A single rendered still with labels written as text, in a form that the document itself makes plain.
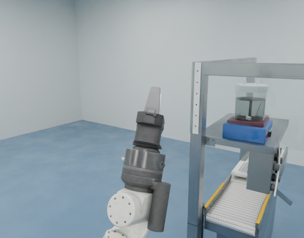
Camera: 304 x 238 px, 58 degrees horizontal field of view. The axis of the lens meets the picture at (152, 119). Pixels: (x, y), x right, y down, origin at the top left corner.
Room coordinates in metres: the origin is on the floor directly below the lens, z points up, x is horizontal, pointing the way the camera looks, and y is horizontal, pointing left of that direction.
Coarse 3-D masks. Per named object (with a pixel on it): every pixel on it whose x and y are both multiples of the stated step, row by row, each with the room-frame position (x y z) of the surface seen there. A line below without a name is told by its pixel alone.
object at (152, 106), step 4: (152, 88) 0.59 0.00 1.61; (156, 88) 0.59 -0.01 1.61; (152, 92) 0.59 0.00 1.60; (156, 92) 0.59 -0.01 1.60; (148, 96) 0.59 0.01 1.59; (152, 96) 0.58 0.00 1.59; (156, 96) 0.58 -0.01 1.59; (148, 100) 0.58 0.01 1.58; (152, 100) 0.58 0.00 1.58; (156, 100) 0.58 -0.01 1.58; (148, 104) 0.58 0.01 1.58; (152, 104) 0.58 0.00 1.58; (156, 104) 0.58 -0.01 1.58; (144, 108) 0.58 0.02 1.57; (148, 108) 0.58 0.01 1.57; (152, 108) 0.58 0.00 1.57; (156, 108) 0.57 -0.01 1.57; (152, 112) 0.56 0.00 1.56; (156, 112) 0.57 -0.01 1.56
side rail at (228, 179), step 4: (248, 152) 2.18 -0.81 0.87; (244, 156) 2.08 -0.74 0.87; (240, 160) 2.00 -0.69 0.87; (244, 160) 2.05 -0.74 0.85; (228, 176) 1.72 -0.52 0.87; (228, 180) 1.68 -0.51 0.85; (224, 184) 1.60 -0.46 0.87; (220, 192) 1.54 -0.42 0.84; (216, 196) 1.47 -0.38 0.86; (212, 200) 1.41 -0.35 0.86; (204, 208) 1.33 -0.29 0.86; (208, 208) 1.35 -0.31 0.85; (204, 212) 1.33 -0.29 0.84
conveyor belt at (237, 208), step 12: (228, 192) 1.56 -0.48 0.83; (240, 192) 1.56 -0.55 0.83; (252, 192) 1.56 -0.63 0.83; (216, 204) 1.42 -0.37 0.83; (228, 204) 1.42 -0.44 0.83; (240, 204) 1.42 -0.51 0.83; (252, 204) 1.42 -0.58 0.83; (216, 216) 1.31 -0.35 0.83; (228, 216) 1.30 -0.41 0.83; (240, 216) 1.30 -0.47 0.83; (252, 216) 1.30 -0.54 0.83; (240, 228) 1.23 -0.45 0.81; (252, 228) 1.21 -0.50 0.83
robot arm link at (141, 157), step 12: (144, 120) 0.54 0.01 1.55; (156, 120) 0.54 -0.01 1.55; (144, 132) 0.55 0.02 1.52; (156, 132) 0.54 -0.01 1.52; (144, 144) 0.55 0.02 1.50; (156, 144) 0.54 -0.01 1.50; (132, 156) 0.53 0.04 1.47; (144, 156) 0.53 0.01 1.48; (156, 156) 0.53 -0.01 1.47; (132, 168) 0.52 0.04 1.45; (144, 168) 0.52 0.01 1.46; (156, 168) 0.53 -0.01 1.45
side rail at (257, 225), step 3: (285, 150) 2.22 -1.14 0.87; (285, 153) 2.14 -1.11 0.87; (282, 156) 2.08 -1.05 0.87; (285, 156) 2.15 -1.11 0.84; (282, 162) 1.97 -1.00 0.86; (279, 168) 1.85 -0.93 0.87; (279, 171) 1.85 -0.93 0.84; (276, 174) 1.75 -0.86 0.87; (273, 183) 1.61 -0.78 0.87; (270, 192) 1.50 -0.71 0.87; (270, 195) 1.50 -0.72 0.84; (267, 204) 1.40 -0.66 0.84; (264, 210) 1.32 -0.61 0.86; (261, 219) 1.24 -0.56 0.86; (255, 225) 1.19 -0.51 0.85; (258, 225) 1.19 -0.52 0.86; (255, 228) 1.19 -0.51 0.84; (258, 228) 1.19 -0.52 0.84
